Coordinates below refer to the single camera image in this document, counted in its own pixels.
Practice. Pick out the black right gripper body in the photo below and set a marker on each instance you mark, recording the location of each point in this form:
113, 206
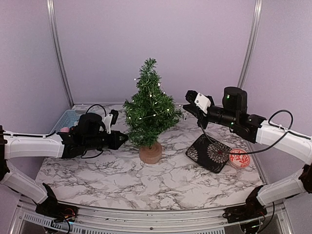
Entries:
203, 123

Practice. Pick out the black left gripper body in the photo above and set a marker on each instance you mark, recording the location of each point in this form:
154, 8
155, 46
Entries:
108, 144

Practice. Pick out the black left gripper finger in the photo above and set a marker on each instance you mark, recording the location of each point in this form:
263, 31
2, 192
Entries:
120, 137
118, 143

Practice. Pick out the clear string ornament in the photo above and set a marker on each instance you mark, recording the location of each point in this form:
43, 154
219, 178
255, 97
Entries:
151, 102

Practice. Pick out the small green christmas tree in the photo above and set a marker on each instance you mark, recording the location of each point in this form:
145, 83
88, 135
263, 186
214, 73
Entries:
144, 134

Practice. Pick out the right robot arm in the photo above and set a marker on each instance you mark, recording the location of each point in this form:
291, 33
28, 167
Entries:
257, 129

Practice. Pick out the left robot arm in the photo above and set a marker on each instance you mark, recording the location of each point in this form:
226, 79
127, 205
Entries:
92, 132

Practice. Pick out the black floral rectangular plate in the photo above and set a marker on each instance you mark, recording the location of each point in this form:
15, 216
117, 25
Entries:
209, 153

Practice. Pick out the pink pompom ornament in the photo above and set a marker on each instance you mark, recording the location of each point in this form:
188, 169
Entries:
65, 130

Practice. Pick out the light blue plastic basket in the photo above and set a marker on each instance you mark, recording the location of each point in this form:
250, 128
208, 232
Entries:
68, 119

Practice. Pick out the red white patterned bowl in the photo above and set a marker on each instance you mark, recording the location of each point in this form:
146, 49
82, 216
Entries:
238, 160

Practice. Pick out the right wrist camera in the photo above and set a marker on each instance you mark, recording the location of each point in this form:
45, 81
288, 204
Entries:
199, 100

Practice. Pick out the aluminium front rail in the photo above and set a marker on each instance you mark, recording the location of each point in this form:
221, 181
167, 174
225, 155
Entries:
95, 220

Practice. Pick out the right aluminium frame post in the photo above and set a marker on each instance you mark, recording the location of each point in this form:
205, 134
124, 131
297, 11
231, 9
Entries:
251, 43

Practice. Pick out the aluminium frame post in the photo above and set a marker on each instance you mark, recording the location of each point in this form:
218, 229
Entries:
251, 43
57, 48

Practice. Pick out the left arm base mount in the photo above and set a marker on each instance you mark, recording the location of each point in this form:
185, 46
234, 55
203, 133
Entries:
60, 212

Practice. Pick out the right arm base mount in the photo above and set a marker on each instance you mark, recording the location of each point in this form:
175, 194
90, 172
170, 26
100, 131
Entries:
243, 213

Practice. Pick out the left aluminium frame post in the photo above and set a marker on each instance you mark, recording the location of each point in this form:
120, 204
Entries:
57, 48

